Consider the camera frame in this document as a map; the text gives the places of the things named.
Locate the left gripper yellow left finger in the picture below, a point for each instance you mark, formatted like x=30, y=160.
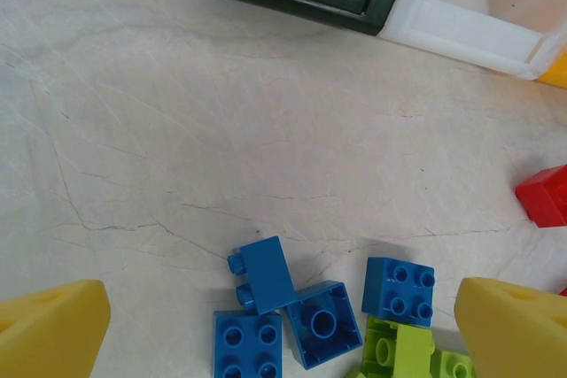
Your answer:
x=53, y=334

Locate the green square lego brick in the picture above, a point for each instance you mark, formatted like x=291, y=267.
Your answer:
x=456, y=367
x=412, y=347

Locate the orange plastic bin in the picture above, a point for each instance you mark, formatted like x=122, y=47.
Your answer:
x=557, y=74

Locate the blue square lego brick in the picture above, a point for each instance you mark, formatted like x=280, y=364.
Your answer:
x=325, y=322
x=248, y=351
x=376, y=289

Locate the white plastic bin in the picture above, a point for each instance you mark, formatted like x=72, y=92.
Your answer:
x=465, y=37

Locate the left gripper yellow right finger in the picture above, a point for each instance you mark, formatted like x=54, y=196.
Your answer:
x=514, y=334

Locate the blue narrow lego brick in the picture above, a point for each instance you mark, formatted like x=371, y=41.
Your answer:
x=268, y=276

